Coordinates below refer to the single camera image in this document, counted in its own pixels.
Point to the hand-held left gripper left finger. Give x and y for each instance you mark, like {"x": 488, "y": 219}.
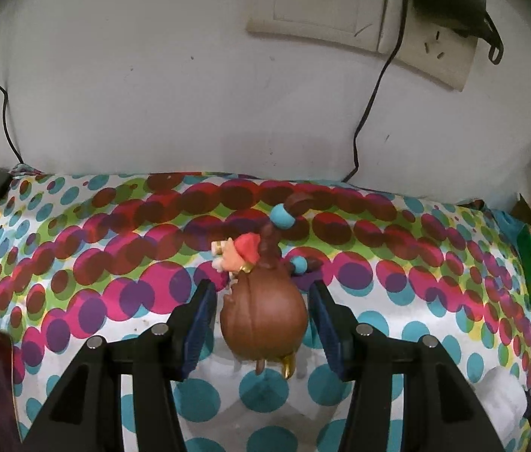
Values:
{"x": 199, "y": 334}

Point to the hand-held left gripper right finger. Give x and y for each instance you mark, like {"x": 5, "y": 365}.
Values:
{"x": 326, "y": 334}

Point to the white tissue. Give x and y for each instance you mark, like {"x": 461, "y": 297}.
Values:
{"x": 503, "y": 400}

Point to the brown cartoon figurine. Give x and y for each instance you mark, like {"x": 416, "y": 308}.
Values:
{"x": 265, "y": 315}

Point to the polka dot tablecloth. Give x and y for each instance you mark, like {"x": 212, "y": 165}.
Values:
{"x": 129, "y": 245}

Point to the teal cloth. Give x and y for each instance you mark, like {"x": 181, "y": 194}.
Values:
{"x": 508, "y": 221}

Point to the black angled plug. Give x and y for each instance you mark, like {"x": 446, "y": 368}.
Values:
{"x": 494, "y": 40}

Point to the white wall socket plate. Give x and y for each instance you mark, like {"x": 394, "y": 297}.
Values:
{"x": 317, "y": 0}

